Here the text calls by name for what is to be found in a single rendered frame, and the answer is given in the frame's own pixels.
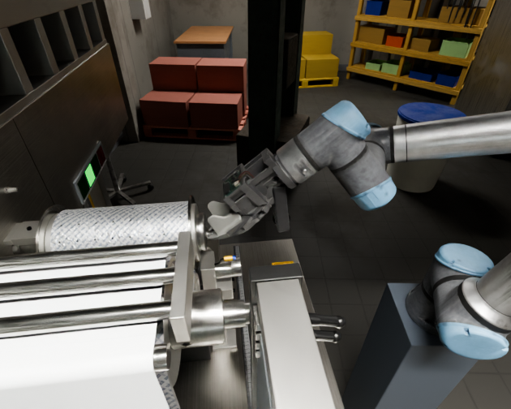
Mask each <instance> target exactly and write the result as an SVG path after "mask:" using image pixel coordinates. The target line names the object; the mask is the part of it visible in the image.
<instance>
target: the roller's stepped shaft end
mask: <svg viewBox="0 0 511 409"><path fill-rule="evenodd" d="M222 310H223V322H224V329H233V328H241V327H246V324H250V304H249V301H248V302H244V299H238V300H230V301H222Z"/></svg>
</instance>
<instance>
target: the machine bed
mask: <svg viewBox="0 0 511 409"><path fill-rule="evenodd" d="M233 246H239V247H240V255H241V262H242V269H243V283H244V290H245V297H246V302H248V301H249V268H250V267H257V266H266V265H272V263H275V262H283V261H293V262H294V263H299V261H298V256H297V253H296V251H295V248H294V243H293V240H292V239H280V240H270V241H260V242H251V243H232V244H222V245H220V259H222V258H224V256H233V255H234V247H233ZM299 265H300V264H299ZM232 278H234V281H232V283H233V288H234V289H235V292H233V295H234V297H233V299H224V301H230V300H238V292H237V282H236V277H232ZM301 290H302V293H303V298H304V301H305V304H306V306H307V311H308V312H310V313H315V311H314V308H313V306H312V302H311V298H310V295H309V292H308V289H307V285H306V283H305V279H304V277H303V282H302V289H301ZM234 329H235V331H236V342H237V348H236V349H229V350H222V351H213V346H211V359H207V360H199V361H192V362H186V363H180V366H179V371H178V378H177V380H176V383H175V385H174V387H173V388H174V392H175V394H176V397H177V400H178V403H179V406H180V408H181V409H248V406H247V389H246V380H245V371H244V362H243V345H242V335H241V328H234ZM316 342H317V346H318V348H319V352H320V356H321V359H322V362H323V365H324V370H325V373H326V377H327V379H328V384H329V387H330V390H331V393H332V396H333V401H334V404H335V407H336V409H345V408H344V405H343V402H342V400H341V395H340V392H339V389H338V387H337V382H336V379H335V376H334V373H333V369H332V366H331V364H330V360H329V356H328V353H327V350H326V347H325V344H324V341H316Z"/></svg>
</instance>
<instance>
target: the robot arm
mask: <svg viewBox="0 0 511 409"><path fill-rule="evenodd" d="M504 153H511V110H510V111H503V112H496V113H490V114H478V115H472V116H466V117H459V118H447V119H441V120H435V121H428V122H421V123H410V124H403V125H397V126H391V127H382V126H380V125H379V124H376V123H367V121H366V119H365V118H364V117H363V116H362V114H361V113H360V112H359V110H358V109H357V108H356V107H355V105H354V104H353V103H352V102H350V101H347V100H343V101H340V102H339V103H337V104H336V105H335V106H333V107H332V108H330V109H329V110H327V111H326V112H325V113H323V114H322V115H321V116H320V117H319V118H318V119H317V120H315V121H314V122H313V123H311V124H310V125H309V126H308V127H306V128H305V129H304V130H302V131H301V132H300V133H298V134H297V135H296V136H295V137H294V138H292V139H291V140H289V141H288V142H287V143H286V144H284V145H283V146H282V147H280V148H279V149H278V150H277V154H274V155H273V154H272V153H271V152H270V151H269V150H268V149H267V148H266V149H265V150H263V151H262V152H261V153H260V154H258V155H257V156H256V157H254V158H253V159H252V160H251V161H249V162H248V163H247V164H246V165H245V166H244V165H243V164H242V163H241V164H240V165H238V166H237V167H236V168H235V169H233V170H232V171H231V172H229V173H228V174H227V175H226V176H225V177H224V178H223V179H222V181H223V182H224V183H222V185H223V200H224V201H225V203H220V202H217V201H211V202H210V203H209V204H208V209H209V211H210V212H211V213H212V216H210V217H209V218H208V223H209V225H210V226H211V227H210V229H209V230H208V231H211V230H215V232H214V233H212V234H211V235H210V236H209V237H208V239H210V240H217V239H226V238H229V237H234V236H236V235H240V234H242V233H244V232H246V231H247V230H249V229H250V228H252V227H253V226H254V225H255V224H256V223H257V222H258V221H260V219H261V218H262V217H263V216H264V215H265V214H266V213H268V211H269V209H270V208H271V207H272V205H273V223H274V224H275V225H276V226H277V230H278V232H284V231H288V230H289V229H290V224H289V222H290V214H289V213H288V204H287V195H286V186H287V187H289V188H290V189H293V188H295V187H296V186H298V184H299V183H303V182H305V181H306V180H307V179H309V178H310V177H311V176H312V175H314V174H315V173H317V172H318V171H320V170H321V169H323V168H325V167H326V166H327V167H328V168H329V169H330V170H331V172H332V173H333V175H334V176H335V177H336V179H337V180H338V181H339V183H340V184H341V185H342V186H343V187H344V188H345V190H346V191H347V193H348V194H349V195H350V198H351V199H353V200H354V201H355V203H356V204H357V205H358V206H359V207H360V208H361V209H363V210H366V211H372V210H376V209H378V208H381V207H383V206H385V205H386V204H387V203H388V202H390V201H391V199H392V198H393V197H394V196H395V194H396V190H397V189H396V186H395V184H394V183H393V181H392V178H391V176H389V175H388V174H387V172H386V170H385V164H389V163H397V162H407V161H426V160H436V159H445V158H455V157H474V156H484V155H494V154H504ZM236 170H238V171H237V172H236ZM233 173H234V174H233ZM231 174H232V175H231ZM230 175H231V176H230ZM229 176H230V177H229ZM228 177H229V178H228ZM241 215H243V216H242V217H241ZM406 311H407V312H408V314H409V316H410V318H411V319H412V320H413V321H414V322H415V323H416V324H417V325H418V326H419V327H421V328H422V329H424V330H426V331H427V332H429V333H431V334H434V335H437V336H439V338H440V341H441V343H442V344H443V345H444V346H445V347H446V348H447V349H448V350H450V351H451V352H453V353H455V354H458V355H461V356H464V357H467V358H471V359H498V358H500V357H502V356H504V355H506V354H507V352H508V350H509V348H508V346H509V342H508V341H507V339H506V336H507V335H508V334H510V333H511V252H510V253H509V254H508V255H507V256H506V257H505V258H504V259H503V260H501V261H500V262H499V263H498V264H497V265H495V266H494V264H493V262H492V260H491V259H490V258H489V257H488V256H487V255H485V254H484V253H483V252H481V251H479V250H478V249H476V248H473V247H471V246H468V245H465V244H460V243H447V244H445V245H443V246H441V247H440V248H439V250H438V252H437V253H436V254H435V257H434V259H433V261H432V263H431V265H430V267H429V269H428V271H427V273H426V275H425V277H424V279H423V281H422V282H421V283H419V284H418V285H417V286H416V287H415V288H413V289H412V290H411V291H410V292H409V294H408V295H407V297H406Z"/></svg>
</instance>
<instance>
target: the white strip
mask: <svg viewBox="0 0 511 409"><path fill-rule="evenodd" d="M155 337H156V334H147V335H140V336H132V337H125V338H111V339H103V340H96V341H88V342H73V343H66V344H58V345H51V346H43V347H29V348H22V349H14V350H7V351H0V409H170V408H169V406H168V403H167V402H166V399H165V395H164V394H163V392H162V389H161V386H160V384H159V381H158V380H157V376H156V374H155V372H162V371H169V370H170V363H171V349H170V343H169V342H167V343H159V344H154V342H155Z"/></svg>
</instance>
